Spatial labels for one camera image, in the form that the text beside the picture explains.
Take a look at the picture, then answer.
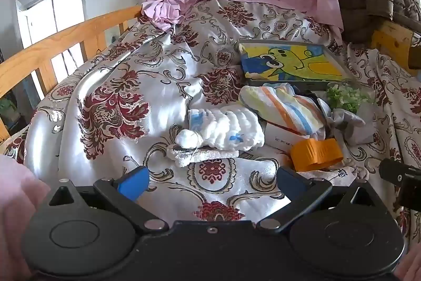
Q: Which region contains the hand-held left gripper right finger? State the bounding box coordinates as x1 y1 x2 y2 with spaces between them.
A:
257 166 384 234

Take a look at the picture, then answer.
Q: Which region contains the striped pastel towel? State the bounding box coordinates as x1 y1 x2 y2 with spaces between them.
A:
238 83 329 140

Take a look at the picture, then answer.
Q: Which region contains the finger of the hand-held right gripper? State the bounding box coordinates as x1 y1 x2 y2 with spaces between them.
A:
379 158 405 184

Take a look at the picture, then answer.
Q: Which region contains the person's pink clothing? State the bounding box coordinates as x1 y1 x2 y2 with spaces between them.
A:
0 154 50 281

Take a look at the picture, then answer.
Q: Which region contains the floral satin blanket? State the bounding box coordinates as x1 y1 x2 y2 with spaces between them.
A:
0 0 421 268

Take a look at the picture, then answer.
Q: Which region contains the white framed window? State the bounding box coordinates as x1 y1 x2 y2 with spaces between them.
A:
15 0 88 100

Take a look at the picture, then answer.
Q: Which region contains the white and orange box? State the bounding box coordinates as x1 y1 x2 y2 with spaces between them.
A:
263 121 313 153

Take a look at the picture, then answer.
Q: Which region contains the wooden bed rail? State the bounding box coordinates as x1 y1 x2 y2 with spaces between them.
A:
0 4 143 143

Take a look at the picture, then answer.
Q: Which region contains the grey face mask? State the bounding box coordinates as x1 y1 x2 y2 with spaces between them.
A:
329 108 375 145

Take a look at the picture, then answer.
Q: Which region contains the white cloth ball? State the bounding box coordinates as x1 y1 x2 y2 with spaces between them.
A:
175 130 204 149

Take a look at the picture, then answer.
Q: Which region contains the brown printed garment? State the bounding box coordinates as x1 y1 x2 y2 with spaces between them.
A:
408 37 421 71

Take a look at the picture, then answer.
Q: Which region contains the yellow wooden bed frame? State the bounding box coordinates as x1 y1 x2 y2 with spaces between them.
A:
370 19 421 77

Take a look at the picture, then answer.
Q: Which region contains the grey tray with cartoon print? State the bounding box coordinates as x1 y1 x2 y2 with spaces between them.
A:
238 40 356 91

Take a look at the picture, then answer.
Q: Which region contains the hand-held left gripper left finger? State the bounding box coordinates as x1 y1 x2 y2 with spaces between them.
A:
39 166 170 234

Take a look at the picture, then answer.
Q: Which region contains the white printed cloth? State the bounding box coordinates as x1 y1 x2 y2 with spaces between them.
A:
296 166 359 186

